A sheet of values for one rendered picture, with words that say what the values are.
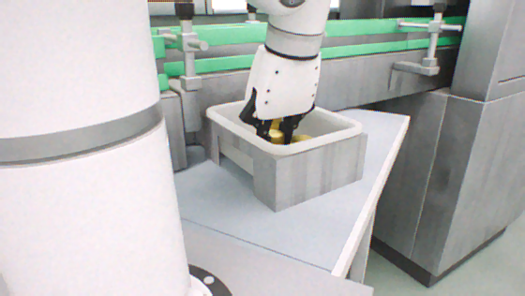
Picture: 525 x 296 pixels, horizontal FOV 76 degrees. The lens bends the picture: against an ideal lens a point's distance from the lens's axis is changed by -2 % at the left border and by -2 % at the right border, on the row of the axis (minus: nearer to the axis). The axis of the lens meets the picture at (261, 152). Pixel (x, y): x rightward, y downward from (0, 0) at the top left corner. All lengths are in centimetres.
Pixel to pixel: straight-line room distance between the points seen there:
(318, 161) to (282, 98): 10
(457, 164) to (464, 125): 13
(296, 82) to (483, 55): 74
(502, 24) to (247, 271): 97
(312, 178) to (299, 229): 8
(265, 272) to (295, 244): 11
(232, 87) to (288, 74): 23
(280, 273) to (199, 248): 8
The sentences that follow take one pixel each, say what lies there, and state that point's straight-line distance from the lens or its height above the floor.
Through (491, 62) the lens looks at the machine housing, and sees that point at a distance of 113.
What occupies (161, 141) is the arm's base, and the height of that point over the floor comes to 94.
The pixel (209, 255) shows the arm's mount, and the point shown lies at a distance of 33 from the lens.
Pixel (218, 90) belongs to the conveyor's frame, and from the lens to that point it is 67.
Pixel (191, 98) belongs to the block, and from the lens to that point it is 54.
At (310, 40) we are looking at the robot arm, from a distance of 45.
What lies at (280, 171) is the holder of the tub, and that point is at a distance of 43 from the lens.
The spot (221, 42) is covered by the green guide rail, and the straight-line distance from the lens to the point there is 68.
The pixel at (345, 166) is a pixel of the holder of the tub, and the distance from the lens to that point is 52.
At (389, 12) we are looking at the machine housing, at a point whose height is 98.
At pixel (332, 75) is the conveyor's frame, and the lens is 84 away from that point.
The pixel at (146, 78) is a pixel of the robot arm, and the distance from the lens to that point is 17.
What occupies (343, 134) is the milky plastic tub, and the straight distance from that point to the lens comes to 49.
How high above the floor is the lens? 101
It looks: 24 degrees down
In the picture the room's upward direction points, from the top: straight up
